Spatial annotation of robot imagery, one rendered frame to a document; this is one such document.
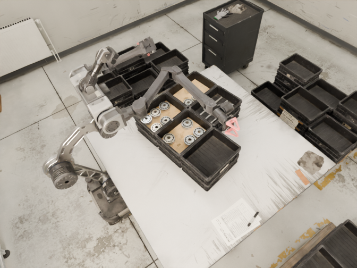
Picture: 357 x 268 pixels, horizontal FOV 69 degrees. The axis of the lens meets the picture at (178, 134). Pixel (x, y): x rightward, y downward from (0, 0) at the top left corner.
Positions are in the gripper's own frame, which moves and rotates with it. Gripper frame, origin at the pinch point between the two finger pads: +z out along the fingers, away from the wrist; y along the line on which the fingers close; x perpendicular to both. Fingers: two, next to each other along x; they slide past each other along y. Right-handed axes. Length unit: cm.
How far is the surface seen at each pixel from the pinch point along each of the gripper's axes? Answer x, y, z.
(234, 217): 9, 75, 22
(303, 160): -69, 74, 19
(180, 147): 11, 62, -46
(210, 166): 2, 62, -17
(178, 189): 31, 76, -21
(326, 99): -176, 105, -25
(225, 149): -18, 62, -23
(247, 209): -3, 75, 23
